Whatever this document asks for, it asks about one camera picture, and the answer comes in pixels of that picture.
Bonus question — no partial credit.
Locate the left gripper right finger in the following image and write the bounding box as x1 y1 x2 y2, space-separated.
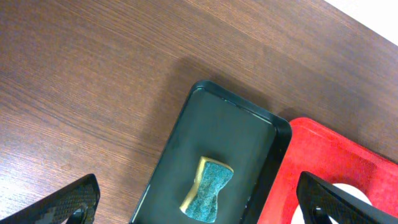
296 171 397 224

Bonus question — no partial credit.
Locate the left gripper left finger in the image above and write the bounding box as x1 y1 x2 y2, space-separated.
1 174 100 224

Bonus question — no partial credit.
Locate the white plate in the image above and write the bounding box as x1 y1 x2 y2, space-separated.
290 183 372 224

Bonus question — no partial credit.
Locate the green and yellow sponge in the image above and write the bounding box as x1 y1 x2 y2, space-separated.
180 156 234 223

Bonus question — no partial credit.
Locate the red plastic tray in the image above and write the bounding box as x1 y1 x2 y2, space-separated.
258 118 397 224

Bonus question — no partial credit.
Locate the black plastic tray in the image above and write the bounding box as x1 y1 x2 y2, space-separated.
131 80 292 223

